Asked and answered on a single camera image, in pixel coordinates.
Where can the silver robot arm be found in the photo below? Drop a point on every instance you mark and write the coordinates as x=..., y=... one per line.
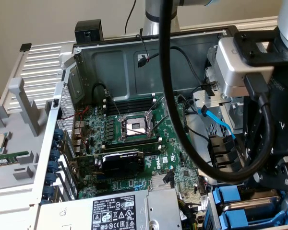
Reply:
x=153, y=24

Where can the grey disk bay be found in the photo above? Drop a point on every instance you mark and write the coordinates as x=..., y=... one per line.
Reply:
x=212, y=215

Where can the silver heat sink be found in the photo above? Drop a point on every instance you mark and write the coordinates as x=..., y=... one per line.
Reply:
x=158, y=182

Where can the black graphics card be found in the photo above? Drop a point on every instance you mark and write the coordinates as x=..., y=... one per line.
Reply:
x=122, y=165

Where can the blue disk carrier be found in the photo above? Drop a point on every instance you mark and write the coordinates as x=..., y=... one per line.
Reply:
x=235, y=216

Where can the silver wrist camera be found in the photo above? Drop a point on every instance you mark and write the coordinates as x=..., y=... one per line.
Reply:
x=230, y=72

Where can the hard disk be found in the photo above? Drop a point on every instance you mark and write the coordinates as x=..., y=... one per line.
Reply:
x=252, y=204

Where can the black fan shroud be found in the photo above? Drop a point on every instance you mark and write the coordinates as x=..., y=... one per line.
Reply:
x=218, y=148

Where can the grey part rack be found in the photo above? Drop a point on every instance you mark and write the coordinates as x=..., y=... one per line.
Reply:
x=19, y=91

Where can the silver locking lever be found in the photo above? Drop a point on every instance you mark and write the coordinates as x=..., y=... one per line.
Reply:
x=134, y=131
x=114, y=105

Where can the black RAM slot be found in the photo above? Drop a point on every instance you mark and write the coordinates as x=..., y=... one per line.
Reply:
x=134, y=110
x=134, y=107
x=152, y=148
x=134, y=145
x=134, y=100
x=134, y=104
x=134, y=141
x=153, y=152

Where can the black box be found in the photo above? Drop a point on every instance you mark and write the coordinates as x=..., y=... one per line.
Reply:
x=88, y=31

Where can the metal socket cover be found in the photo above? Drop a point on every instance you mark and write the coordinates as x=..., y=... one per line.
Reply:
x=156, y=104

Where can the CPU socket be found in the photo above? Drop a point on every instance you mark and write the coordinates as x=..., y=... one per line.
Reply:
x=134, y=123

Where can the metal optical drive cage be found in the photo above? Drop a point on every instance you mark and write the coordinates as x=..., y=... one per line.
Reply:
x=234, y=112

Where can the green motherboard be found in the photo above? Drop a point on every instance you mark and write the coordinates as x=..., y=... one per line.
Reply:
x=168, y=153

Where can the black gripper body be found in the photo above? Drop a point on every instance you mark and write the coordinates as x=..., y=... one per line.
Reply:
x=285, y=107

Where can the grey power supply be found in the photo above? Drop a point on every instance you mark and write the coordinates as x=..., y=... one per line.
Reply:
x=115, y=213

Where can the open grey PC case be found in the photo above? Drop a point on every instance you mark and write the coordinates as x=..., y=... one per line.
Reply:
x=110, y=72

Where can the blue card latch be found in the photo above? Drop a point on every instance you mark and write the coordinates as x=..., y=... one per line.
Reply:
x=51, y=179
x=54, y=155
x=48, y=192
x=55, y=143
x=52, y=166
x=59, y=133

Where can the blue expansion slot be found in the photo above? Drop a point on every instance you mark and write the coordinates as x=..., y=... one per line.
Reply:
x=102, y=177

